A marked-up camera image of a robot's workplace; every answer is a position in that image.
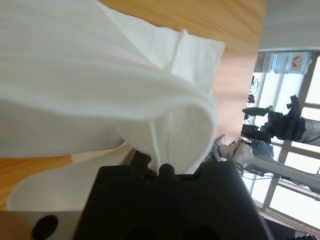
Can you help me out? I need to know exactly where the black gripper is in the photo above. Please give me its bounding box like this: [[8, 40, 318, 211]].
[[240, 106, 307, 144]]

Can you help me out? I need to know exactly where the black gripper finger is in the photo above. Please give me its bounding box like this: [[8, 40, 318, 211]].
[[130, 149, 153, 180]]

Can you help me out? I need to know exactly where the white Unitree t-shirt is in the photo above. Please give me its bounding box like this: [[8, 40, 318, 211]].
[[0, 0, 227, 212]]

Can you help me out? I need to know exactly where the blue water jug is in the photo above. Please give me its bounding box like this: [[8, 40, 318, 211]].
[[271, 51, 312, 75]]

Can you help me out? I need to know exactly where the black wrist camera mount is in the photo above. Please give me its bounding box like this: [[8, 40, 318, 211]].
[[286, 94, 302, 120]]

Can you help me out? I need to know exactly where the grey window frame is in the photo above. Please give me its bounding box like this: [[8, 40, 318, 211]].
[[247, 48, 320, 227]]

